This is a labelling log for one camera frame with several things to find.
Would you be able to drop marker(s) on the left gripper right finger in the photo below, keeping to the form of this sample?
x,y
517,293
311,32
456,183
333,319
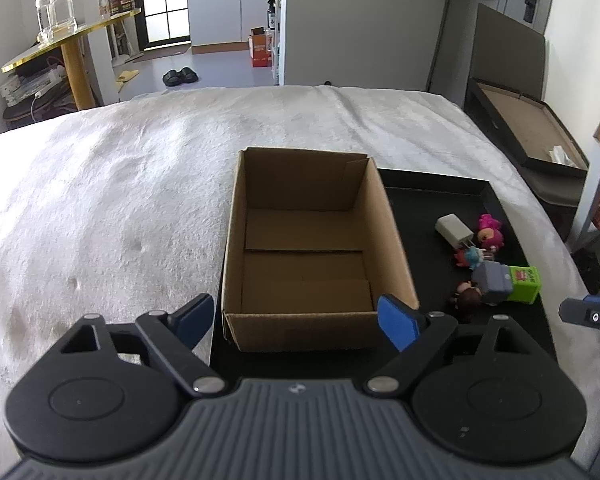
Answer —
x,y
418,337

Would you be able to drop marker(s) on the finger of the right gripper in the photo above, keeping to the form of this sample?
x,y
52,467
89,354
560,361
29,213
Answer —
x,y
583,312

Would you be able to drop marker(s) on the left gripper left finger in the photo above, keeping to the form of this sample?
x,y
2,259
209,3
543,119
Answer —
x,y
170,339

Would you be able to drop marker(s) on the brown haired small figurine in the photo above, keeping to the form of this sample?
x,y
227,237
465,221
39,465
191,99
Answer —
x,y
467,294

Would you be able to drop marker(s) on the green toy cube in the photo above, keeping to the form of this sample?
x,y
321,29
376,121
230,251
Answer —
x,y
526,284

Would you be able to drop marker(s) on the red blue beer mug figurine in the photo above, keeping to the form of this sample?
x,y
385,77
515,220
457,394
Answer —
x,y
471,257

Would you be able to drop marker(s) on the grey block figurine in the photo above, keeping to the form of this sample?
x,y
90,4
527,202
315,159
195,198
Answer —
x,y
494,281

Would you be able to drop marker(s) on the pink dinosaur figurine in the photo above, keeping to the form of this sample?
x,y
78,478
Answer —
x,y
489,233

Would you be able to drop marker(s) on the white usb charger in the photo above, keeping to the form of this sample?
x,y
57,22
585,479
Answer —
x,y
454,231

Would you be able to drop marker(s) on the black shallow tray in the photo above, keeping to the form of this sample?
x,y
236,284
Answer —
x,y
417,201

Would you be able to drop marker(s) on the brown cardboard box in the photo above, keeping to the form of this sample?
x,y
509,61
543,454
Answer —
x,y
311,247

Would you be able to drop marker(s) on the white fluffy blanket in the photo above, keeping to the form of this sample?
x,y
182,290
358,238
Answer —
x,y
124,208

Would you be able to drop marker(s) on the brown lined black tray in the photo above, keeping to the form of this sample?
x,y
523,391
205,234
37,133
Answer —
x,y
530,130

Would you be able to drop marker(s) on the dark chair with tray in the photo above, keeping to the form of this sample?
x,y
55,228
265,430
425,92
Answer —
x,y
511,55

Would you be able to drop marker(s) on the black slippers pair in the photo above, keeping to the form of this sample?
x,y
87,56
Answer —
x,y
174,78

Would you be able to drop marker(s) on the yellow cloth on floor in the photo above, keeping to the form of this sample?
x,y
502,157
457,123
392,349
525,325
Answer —
x,y
124,77

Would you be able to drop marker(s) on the orange red carton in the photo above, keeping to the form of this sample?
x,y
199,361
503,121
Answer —
x,y
260,47

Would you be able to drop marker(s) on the gold round side table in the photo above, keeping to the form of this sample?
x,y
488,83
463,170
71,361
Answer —
x,y
72,56

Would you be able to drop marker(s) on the white kitchen cabinet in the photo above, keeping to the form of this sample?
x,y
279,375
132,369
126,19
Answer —
x,y
224,25

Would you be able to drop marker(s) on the black spray bottle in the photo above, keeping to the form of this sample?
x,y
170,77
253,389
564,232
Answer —
x,y
271,15

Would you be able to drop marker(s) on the clear glass jar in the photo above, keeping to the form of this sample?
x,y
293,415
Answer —
x,y
56,20

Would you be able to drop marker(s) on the grey metal frame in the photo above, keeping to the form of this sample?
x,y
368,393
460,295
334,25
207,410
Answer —
x,y
582,228

